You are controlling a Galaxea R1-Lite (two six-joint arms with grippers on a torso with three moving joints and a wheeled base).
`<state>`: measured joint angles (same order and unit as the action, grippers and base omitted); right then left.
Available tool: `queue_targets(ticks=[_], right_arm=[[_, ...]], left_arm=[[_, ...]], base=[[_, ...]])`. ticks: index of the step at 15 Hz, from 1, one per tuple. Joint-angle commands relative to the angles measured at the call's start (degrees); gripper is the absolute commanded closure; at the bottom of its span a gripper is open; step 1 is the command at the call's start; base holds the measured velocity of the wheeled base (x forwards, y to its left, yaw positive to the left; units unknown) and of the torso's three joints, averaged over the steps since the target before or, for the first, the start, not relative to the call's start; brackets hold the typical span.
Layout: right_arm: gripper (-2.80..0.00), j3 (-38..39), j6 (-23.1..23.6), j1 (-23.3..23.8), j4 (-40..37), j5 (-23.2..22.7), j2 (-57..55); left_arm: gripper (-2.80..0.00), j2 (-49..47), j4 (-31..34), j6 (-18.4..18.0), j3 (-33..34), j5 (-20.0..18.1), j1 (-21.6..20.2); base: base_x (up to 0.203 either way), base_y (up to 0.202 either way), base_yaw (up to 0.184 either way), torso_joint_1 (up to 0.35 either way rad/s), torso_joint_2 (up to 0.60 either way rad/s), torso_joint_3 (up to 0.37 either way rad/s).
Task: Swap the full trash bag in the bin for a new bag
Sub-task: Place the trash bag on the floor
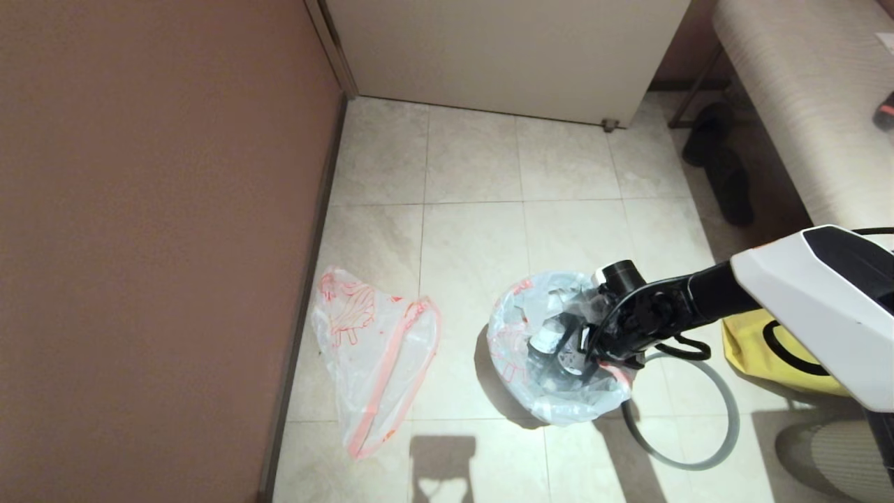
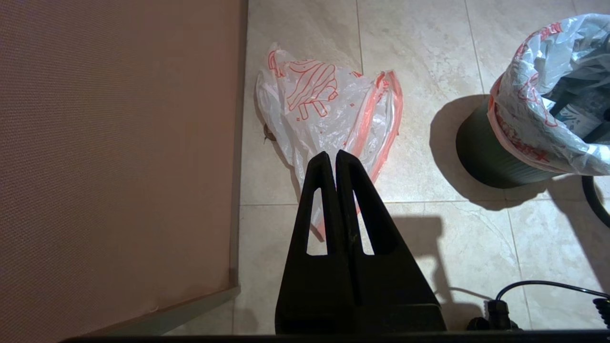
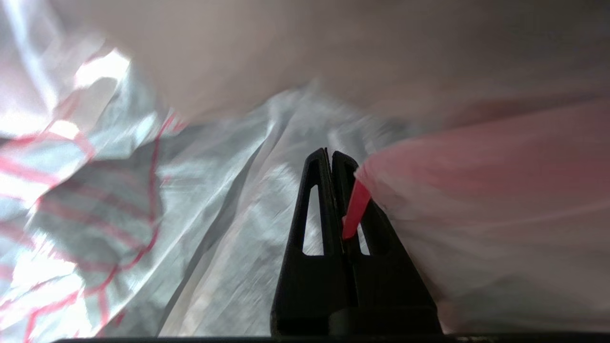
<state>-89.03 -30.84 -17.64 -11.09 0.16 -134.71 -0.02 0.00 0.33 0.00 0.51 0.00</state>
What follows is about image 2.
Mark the white liner bag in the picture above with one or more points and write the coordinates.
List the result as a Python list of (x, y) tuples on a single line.
[(324, 109)]

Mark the small brown debris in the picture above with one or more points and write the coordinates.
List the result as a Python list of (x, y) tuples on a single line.
[(269, 134)]

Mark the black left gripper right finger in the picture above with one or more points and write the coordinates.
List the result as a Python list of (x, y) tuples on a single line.
[(395, 281)]

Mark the clear plastic water bottle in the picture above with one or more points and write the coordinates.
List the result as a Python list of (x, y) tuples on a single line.
[(579, 119)]

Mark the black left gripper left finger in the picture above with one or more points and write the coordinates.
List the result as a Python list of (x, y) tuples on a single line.
[(295, 281)]

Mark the black trash bin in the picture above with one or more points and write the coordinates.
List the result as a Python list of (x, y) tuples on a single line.
[(481, 152)]

